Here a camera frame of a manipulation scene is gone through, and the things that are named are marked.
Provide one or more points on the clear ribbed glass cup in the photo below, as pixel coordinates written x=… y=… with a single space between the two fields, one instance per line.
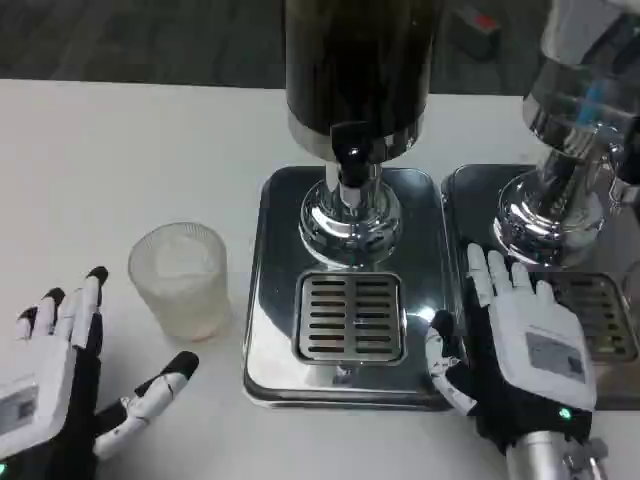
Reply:
x=179 y=282

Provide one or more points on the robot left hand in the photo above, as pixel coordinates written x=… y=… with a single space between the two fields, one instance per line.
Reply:
x=47 y=365

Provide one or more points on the clear steel drink dispenser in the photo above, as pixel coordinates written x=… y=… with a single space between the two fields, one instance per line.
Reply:
x=570 y=135

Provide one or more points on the black box with red label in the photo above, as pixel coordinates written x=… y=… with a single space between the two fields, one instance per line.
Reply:
x=476 y=27

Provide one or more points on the dark drink dispenser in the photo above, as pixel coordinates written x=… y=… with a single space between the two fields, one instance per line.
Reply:
x=350 y=115

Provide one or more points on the black dispenser tap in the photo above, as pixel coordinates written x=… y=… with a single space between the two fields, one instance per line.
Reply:
x=351 y=157

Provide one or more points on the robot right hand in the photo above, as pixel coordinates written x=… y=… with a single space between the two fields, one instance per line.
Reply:
x=530 y=360

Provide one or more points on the silver robot right forearm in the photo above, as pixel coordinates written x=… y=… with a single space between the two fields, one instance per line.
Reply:
x=545 y=457

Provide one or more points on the slotted steel drain grid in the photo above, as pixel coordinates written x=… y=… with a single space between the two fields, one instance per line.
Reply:
x=597 y=315
x=351 y=316

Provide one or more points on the steel drip tray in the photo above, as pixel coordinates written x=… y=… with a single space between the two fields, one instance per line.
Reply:
x=565 y=300
x=345 y=290

